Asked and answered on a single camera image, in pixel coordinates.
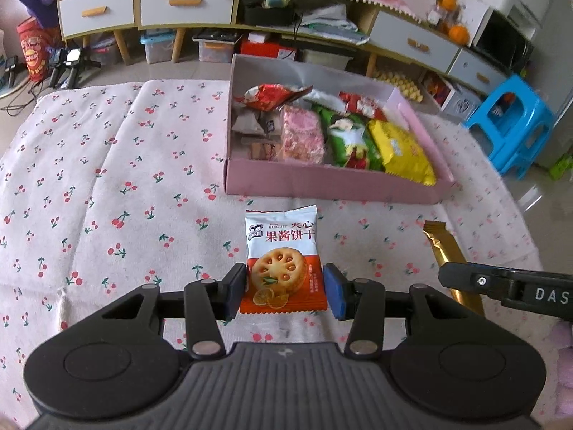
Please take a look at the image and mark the gold snack packet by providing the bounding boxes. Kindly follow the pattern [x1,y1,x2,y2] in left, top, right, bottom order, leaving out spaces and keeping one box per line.
[423,220,486,319]

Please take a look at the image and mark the blue plastic stool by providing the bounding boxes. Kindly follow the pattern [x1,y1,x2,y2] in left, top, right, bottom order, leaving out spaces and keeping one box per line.
[463,74,553,176]

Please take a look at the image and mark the green snack packet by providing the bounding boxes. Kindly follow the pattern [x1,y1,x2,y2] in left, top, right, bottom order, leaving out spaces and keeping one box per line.
[312,104,386,172]

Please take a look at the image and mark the red foil snack packet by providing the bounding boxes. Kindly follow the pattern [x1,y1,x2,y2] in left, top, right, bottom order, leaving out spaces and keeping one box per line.
[236,83,314,112]

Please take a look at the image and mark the small white cabinet drawer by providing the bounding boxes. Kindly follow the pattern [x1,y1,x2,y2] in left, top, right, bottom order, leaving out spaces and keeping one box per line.
[58,0,135,39]
[450,48,509,95]

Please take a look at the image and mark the red white snack packet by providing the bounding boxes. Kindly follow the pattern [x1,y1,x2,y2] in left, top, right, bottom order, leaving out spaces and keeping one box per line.
[339,92,388,121]

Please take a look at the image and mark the black cable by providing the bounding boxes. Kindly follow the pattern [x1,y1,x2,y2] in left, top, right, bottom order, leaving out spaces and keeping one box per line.
[293,0,314,50]

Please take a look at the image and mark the brown small snack packet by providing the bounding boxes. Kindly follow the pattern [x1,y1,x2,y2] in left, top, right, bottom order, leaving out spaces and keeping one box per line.
[242,138,284,162]
[232,106,284,139]

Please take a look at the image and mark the wooden cabinet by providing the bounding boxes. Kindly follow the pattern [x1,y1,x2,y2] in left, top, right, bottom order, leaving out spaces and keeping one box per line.
[54,0,511,95]

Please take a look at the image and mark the red printed bag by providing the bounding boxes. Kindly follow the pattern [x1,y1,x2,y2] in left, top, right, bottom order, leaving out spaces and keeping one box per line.
[17,17,59,82]

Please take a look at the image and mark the blue lid storage bin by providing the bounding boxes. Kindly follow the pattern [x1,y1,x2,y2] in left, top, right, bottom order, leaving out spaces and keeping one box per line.
[141,30,176,64]

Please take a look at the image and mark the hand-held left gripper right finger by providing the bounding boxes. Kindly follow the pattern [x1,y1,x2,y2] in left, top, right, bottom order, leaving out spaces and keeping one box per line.
[323,263,472,360]

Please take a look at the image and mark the pile of papers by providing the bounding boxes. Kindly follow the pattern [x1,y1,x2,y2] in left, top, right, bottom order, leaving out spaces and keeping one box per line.
[298,4,370,46]

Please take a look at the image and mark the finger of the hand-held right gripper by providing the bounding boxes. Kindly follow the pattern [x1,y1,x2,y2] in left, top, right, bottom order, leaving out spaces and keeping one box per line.
[438,261,525,308]

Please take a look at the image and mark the black case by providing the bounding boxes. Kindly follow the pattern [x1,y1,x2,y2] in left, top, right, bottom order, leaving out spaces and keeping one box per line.
[242,0,298,28]

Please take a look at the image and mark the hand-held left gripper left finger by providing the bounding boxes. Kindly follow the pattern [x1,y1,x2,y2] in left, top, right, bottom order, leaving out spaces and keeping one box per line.
[101,263,248,360]

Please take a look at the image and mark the black devices with tripod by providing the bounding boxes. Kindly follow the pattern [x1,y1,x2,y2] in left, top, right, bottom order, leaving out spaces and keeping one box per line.
[47,47,101,88]

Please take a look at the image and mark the orange white biscuit packet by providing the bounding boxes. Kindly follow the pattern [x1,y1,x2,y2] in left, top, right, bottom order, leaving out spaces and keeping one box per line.
[239,205,328,315]

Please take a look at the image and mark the yellow egg tray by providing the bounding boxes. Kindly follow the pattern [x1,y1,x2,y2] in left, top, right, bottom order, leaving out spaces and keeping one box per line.
[374,69,424,103]

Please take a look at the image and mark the black microwave oven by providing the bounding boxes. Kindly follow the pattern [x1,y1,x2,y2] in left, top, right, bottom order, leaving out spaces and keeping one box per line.
[470,9,533,77]

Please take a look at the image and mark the red cardboard box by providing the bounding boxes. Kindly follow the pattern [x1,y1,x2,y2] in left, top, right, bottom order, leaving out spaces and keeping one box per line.
[239,38,296,61]

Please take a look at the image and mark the silver snack packet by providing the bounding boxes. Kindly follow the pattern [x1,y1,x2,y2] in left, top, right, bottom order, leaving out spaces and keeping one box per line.
[302,89,350,113]

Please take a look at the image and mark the pink cardboard box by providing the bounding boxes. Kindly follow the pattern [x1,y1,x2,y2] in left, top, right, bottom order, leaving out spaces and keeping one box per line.
[224,54,456,205]

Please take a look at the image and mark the cherry print cloth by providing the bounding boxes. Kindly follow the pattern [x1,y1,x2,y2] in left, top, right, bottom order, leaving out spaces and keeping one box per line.
[0,80,538,430]

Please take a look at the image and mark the pink candy packet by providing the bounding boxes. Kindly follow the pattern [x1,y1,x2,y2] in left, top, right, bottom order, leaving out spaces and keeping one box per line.
[281,104,327,165]

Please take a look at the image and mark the yellow snack packet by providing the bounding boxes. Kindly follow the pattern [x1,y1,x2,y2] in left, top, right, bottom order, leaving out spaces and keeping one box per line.
[368,119,437,186]

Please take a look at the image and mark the clear storage bin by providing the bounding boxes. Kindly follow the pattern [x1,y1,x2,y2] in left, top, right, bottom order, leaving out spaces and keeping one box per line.
[300,47,354,70]
[193,29,240,62]

